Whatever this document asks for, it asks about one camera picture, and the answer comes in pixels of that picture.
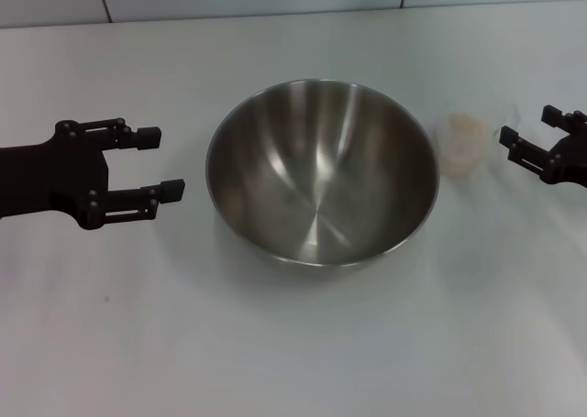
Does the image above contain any clear plastic measuring cup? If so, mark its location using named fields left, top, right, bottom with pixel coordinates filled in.
left=435, top=109, right=524, bottom=178

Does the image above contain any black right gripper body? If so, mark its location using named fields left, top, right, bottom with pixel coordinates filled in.
left=549, top=130, right=587, bottom=184

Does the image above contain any stainless steel mixing bowl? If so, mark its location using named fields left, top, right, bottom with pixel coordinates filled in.
left=205, top=78, right=441, bottom=275

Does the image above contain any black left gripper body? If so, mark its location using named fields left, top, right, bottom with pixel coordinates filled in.
left=0, top=119, right=111, bottom=230

